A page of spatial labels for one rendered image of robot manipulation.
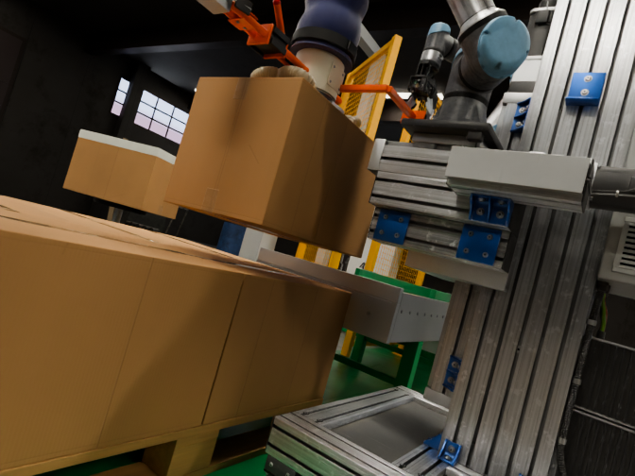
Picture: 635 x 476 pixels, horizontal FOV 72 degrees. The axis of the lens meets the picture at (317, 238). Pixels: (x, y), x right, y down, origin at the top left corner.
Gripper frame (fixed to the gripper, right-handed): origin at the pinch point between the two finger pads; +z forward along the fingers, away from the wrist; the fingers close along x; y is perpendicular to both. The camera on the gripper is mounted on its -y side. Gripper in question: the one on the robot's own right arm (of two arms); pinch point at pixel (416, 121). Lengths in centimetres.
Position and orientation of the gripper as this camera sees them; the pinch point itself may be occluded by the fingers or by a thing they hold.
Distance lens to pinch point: 168.4
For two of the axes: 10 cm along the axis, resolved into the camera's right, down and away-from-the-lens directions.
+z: -2.8, 9.6, -0.6
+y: -5.3, -2.1, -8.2
